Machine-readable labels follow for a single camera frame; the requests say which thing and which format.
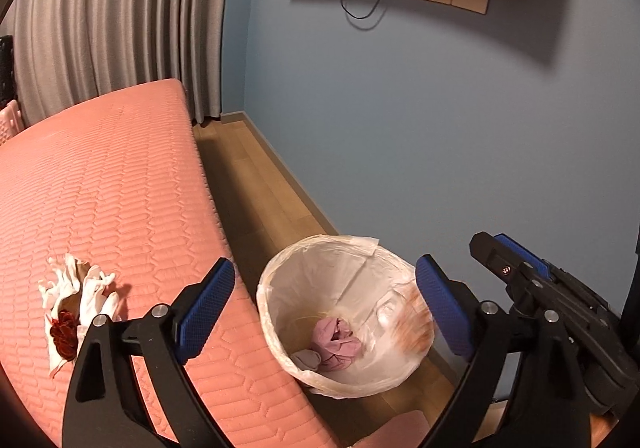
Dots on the pink flat object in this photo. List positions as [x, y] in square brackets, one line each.
[400, 428]

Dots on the pink crumpled cloth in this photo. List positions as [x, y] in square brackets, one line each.
[337, 340]

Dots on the pink suitcase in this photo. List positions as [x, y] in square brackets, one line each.
[10, 121]

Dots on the pink quilted bed mattress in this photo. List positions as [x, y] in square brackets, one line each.
[125, 188]

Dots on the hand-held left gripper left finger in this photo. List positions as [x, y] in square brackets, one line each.
[207, 308]

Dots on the grey crumpled cloth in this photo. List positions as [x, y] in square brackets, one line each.
[306, 360]

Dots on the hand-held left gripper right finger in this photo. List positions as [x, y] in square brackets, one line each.
[445, 313]

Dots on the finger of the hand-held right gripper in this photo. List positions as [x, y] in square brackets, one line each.
[520, 253]
[492, 258]

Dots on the trash bin with white liner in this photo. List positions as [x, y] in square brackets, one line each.
[350, 278]

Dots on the grey pleated curtain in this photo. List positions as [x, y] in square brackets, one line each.
[125, 18]

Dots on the dark red crumpled scrap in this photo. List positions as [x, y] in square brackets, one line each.
[64, 335]

